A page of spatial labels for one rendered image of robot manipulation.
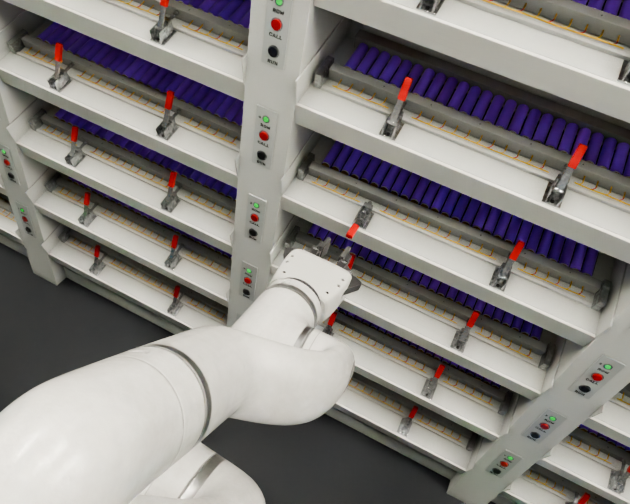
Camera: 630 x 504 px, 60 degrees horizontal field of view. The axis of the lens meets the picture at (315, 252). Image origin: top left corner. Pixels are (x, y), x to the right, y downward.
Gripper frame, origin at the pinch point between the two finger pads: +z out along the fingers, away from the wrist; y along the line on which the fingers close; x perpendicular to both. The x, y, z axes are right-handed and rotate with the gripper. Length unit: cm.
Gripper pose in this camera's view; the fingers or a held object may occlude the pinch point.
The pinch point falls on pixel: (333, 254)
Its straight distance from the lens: 87.4
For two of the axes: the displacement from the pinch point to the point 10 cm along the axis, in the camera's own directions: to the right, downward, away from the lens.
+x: 2.6, -8.0, -5.4
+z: 3.7, -4.3, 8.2
